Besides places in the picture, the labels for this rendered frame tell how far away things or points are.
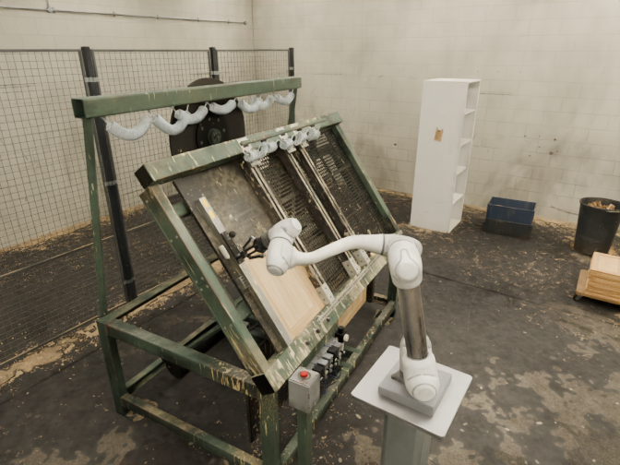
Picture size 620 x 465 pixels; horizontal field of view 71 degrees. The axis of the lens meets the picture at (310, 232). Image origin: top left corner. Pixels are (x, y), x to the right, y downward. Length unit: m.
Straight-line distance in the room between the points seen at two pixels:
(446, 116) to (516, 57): 1.64
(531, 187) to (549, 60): 1.82
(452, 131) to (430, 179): 0.72
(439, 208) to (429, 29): 2.89
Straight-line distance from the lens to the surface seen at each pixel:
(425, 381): 2.15
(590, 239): 6.52
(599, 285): 5.22
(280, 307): 2.57
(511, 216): 6.62
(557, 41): 7.30
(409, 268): 1.85
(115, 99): 2.65
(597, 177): 7.44
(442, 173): 6.31
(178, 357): 2.76
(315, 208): 3.14
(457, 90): 6.11
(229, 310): 2.28
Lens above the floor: 2.42
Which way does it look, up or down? 23 degrees down
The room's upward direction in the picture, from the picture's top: straight up
